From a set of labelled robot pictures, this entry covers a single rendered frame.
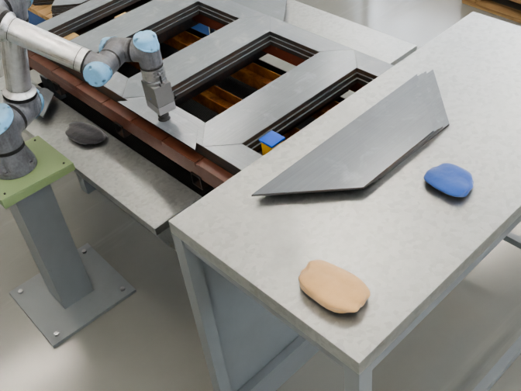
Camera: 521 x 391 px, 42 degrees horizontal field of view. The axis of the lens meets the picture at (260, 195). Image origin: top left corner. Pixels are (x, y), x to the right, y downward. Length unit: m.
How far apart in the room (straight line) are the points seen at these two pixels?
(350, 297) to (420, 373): 1.23
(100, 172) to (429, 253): 1.34
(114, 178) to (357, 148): 1.00
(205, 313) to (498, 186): 0.84
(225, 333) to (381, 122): 0.79
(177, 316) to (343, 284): 1.49
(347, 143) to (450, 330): 1.16
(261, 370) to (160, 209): 0.65
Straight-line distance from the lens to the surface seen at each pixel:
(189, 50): 2.69
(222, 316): 2.02
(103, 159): 2.53
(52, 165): 2.52
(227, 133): 2.20
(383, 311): 1.42
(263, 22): 2.81
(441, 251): 1.54
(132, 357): 2.74
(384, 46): 2.82
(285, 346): 2.41
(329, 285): 1.41
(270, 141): 2.10
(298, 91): 2.36
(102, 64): 2.10
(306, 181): 1.67
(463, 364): 2.64
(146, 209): 2.27
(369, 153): 1.74
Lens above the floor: 2.17
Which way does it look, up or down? 42 degrees down
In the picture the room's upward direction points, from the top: 8 degrees counter-clockwise
